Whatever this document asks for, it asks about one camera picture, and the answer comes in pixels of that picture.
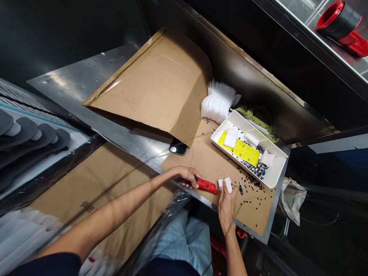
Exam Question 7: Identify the person's left hand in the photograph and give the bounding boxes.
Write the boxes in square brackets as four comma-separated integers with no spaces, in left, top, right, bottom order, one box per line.
[172,166,204,190]

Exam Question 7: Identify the person's right hand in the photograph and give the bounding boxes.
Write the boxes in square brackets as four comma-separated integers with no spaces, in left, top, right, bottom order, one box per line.
[217,183,239,224]

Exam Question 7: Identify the red electric screwdriver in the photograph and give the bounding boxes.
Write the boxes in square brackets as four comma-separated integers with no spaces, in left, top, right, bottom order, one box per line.
[180,176,219,196]

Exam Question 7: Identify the small white foam block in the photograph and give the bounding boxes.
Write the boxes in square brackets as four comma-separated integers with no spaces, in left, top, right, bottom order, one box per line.
[217,177,233,192]

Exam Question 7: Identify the clear plastic wrap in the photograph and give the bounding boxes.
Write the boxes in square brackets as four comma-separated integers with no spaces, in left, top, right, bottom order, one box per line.
[163,189,192,218]

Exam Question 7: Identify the flat cardboard work mat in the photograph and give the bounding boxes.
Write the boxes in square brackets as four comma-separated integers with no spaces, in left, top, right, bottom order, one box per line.
[159,117,277,237]

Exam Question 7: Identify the black smartphone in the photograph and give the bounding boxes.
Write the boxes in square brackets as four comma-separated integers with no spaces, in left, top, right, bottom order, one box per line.
[168,143,188,156]

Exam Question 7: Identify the white pad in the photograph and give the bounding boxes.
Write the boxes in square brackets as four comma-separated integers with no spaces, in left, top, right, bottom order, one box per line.
[223,128,240,148]

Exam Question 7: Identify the scattered small black parts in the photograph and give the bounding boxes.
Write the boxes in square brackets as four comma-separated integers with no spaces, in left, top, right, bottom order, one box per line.
[201,119,269,206]

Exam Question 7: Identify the row of yellow labels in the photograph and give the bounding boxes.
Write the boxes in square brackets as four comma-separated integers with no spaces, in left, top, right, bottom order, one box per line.
[218,130,261,168]

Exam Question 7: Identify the person's legs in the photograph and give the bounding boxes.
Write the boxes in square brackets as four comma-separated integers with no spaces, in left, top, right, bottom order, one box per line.
[135,210,214,276]

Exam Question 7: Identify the pile of black screws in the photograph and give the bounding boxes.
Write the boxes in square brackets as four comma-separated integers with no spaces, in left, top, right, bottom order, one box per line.
[242,145,273,181]

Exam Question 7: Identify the long brown cardboard sheet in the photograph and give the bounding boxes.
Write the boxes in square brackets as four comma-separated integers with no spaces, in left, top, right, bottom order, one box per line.
[28,143,179,261]

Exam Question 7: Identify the small white folded pieces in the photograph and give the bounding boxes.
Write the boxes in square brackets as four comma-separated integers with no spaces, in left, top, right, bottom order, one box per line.
[260,149,276,166]

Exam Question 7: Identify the white plastic tray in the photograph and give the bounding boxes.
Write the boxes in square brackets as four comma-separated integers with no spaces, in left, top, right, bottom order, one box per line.
[210,109,289,189]

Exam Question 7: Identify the stack of white foam pieces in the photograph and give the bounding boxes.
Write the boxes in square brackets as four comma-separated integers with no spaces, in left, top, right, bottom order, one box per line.
[200,79,242,125]

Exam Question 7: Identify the green patterned paper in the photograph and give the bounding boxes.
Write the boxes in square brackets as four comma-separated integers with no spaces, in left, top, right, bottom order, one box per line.
[235,105,280,142]

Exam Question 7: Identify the crumpled white bag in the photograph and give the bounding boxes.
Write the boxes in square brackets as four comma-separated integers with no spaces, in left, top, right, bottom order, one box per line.
[279,177,307,227]

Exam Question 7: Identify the large bent cardboard sheet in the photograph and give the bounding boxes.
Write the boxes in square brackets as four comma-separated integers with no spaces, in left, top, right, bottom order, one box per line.
[82,27,214,148]

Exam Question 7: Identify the stack of dark grey insoles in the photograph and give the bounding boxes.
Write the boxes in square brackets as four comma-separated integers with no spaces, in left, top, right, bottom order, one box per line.
[0,108,72,192]

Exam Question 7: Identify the stack of white sheets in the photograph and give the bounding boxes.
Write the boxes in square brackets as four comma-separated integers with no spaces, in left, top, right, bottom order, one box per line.
[0,207,68,276]

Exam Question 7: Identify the metal shelf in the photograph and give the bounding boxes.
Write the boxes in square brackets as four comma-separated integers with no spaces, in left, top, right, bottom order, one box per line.
[251,0,368,97]

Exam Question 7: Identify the red and black tape dispenser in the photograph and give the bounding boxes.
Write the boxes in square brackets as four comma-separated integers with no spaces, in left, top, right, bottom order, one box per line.
[316,0,368,60]

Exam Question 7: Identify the red frame part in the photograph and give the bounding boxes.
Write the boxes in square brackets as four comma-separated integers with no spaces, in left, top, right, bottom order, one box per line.
[210,229,248,261]

